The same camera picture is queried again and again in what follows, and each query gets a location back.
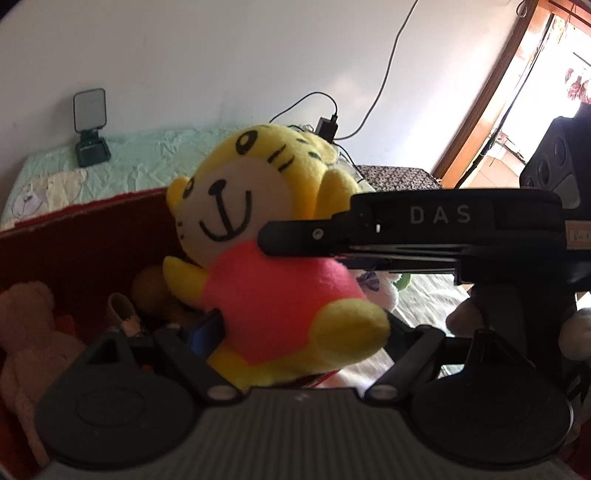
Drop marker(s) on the small beige toy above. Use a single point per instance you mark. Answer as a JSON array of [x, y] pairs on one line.
[[123, 314]]

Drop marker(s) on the red storage box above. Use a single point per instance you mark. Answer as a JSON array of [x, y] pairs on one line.
[[69, 249]]

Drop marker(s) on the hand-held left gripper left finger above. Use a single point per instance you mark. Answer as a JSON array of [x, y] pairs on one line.
[[205, 336]]

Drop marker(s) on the white plush toy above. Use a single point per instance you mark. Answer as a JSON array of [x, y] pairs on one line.
[[575, 333]]

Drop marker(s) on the person's right hand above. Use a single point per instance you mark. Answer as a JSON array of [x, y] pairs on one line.
[[464, 319]]

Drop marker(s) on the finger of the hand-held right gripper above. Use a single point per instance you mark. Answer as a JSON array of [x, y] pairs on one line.
[[300, 236], [397, 263]]

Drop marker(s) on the pink bear plush toy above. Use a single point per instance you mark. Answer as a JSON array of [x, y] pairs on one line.
[[27, 341]]

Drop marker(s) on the wooden door frame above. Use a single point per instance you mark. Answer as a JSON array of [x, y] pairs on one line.
[[498, 74]]

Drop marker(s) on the white bunny plush plaid bow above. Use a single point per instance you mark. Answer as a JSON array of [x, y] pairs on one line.
[[387, 291]]

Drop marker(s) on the black mirror on stand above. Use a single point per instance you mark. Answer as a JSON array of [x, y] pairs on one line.
[[90, 122]]

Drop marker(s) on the black charger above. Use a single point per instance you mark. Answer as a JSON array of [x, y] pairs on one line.
[[328, 128]]

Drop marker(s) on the small green toy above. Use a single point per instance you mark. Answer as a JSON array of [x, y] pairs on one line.
[[404, 279]]

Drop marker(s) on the brown plush toy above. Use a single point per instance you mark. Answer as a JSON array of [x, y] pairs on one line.
[[150, 288]]

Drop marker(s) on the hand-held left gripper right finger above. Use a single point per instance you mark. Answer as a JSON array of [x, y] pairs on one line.
[[418, 350]]

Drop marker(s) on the dark patterned blanket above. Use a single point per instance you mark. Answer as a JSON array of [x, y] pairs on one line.
[[397, 178]]

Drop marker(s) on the yellow tiger plush toy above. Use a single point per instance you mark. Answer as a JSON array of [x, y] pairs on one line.
[[272, 286]]

